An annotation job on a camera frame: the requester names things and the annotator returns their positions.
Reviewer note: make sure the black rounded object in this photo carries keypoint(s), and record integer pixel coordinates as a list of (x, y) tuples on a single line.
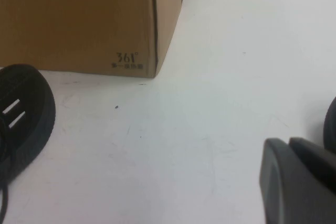
[(331, 124)]

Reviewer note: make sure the black knit sneaker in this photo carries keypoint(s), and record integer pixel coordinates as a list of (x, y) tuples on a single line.
[(31, 98)]

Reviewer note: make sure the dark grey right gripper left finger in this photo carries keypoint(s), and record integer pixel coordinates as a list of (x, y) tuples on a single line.
[(296, 190)]

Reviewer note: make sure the brown cardboard shoe box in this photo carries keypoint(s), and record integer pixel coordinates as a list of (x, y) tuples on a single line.
[(78, 24)]

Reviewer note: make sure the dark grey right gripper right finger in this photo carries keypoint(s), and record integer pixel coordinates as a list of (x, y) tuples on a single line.
[(315, 151)]

